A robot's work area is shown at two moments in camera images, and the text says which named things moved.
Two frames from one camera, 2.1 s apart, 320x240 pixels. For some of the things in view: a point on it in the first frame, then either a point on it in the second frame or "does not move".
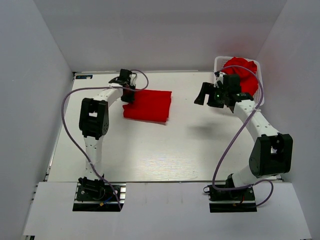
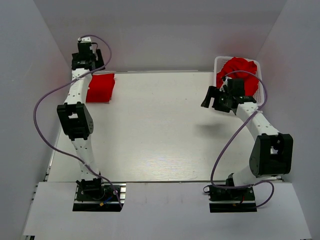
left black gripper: [128, 99] → [100, 63]
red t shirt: [149, 105] → [101, 88]
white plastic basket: [219, 63] does not move
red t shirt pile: [247, 70] does not move
